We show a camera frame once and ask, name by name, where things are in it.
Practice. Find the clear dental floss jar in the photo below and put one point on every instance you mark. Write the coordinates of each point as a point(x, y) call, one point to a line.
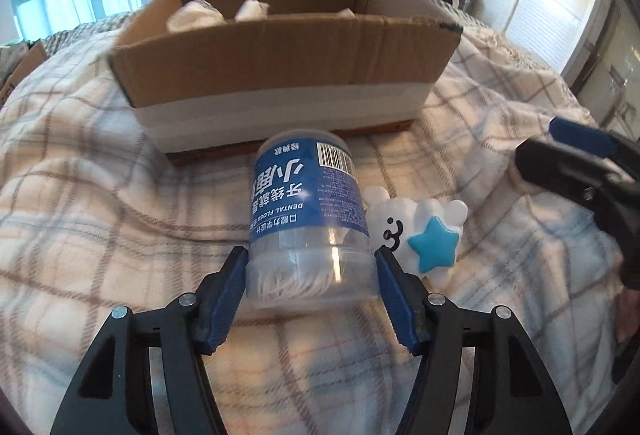
point(309, 241)

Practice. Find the white cloud star toy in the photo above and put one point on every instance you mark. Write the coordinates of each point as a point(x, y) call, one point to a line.
point(424, 235)

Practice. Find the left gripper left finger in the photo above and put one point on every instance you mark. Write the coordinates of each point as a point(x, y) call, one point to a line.
point(112, 389)

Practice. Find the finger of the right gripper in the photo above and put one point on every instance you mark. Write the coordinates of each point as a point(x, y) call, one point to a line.
point(567, 174)
point(595, 141)

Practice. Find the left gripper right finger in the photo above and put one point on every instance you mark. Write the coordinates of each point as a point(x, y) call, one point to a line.
point(511, 392)

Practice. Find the plaid blanket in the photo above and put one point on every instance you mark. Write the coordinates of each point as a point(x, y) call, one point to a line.
point(93, 216)

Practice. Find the white rolled item in box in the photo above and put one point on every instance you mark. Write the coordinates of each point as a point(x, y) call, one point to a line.
point(193, 16)

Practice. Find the small cardboard box with items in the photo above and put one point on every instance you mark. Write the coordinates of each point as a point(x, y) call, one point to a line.
point(34, 57)

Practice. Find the large open cardboard box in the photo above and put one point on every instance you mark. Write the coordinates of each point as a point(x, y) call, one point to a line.
point(352, 67)

